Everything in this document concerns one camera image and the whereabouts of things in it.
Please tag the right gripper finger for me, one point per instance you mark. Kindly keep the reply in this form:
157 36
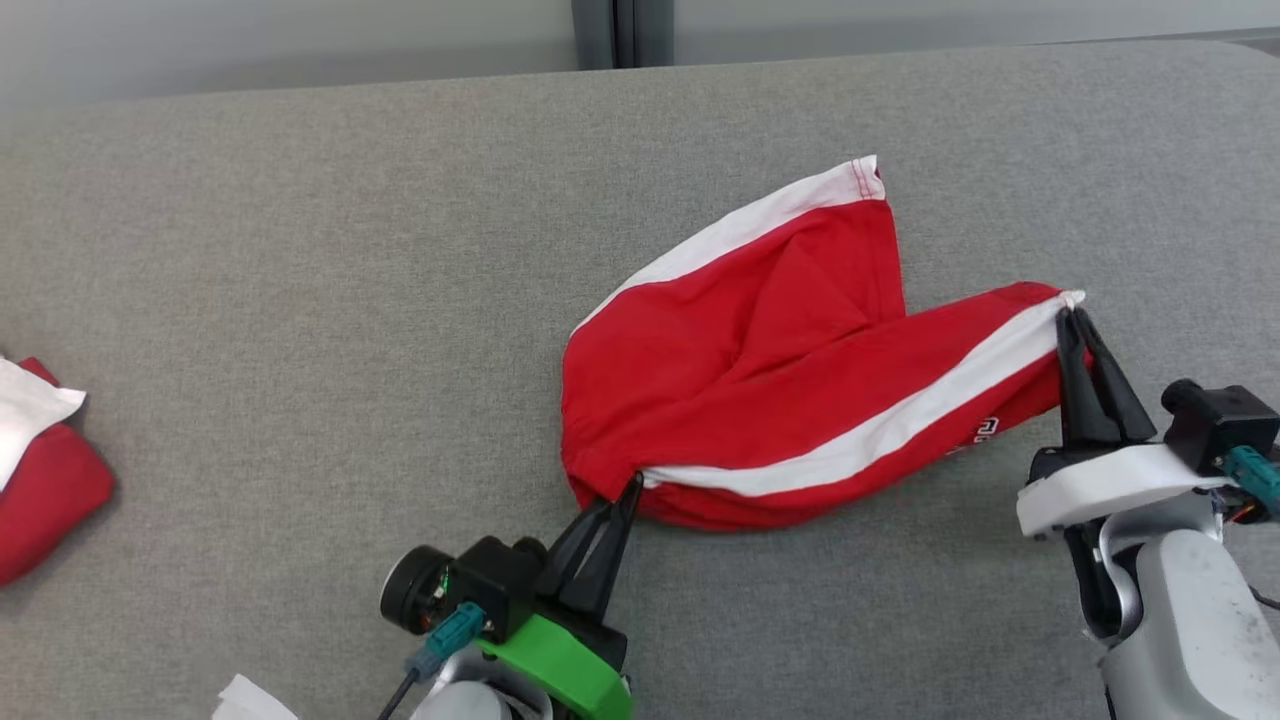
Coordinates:
1075 400
1115 410

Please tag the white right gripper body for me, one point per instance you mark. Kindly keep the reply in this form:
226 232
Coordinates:
1110 485

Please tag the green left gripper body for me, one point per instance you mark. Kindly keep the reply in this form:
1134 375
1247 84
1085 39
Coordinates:
565 665

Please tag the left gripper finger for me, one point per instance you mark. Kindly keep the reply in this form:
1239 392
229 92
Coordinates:
585 545
612 560

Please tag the red shorts with white stripe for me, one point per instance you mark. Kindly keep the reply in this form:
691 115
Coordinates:
760 350

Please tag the red and white basketball jersey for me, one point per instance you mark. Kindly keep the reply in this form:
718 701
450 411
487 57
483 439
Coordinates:
50 490

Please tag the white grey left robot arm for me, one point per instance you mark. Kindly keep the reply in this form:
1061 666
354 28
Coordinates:
470 700

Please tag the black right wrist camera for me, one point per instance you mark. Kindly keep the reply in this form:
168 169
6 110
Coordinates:
1215 425

